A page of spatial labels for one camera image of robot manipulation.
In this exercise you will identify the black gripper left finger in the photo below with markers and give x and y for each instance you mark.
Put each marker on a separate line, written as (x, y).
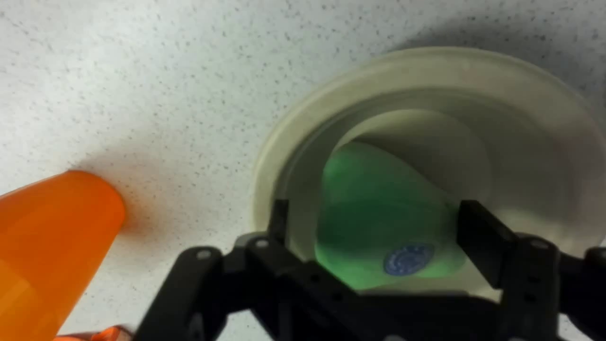
(205, 287)

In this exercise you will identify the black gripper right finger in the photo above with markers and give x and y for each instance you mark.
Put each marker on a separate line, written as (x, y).
(536, 279)

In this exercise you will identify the green plushie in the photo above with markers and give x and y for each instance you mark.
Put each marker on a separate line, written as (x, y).
(381, 222)

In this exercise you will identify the orange plastic cup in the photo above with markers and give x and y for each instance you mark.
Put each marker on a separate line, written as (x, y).
(53, 236)

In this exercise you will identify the beige bowl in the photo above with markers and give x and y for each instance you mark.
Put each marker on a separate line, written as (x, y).
(476, 124)

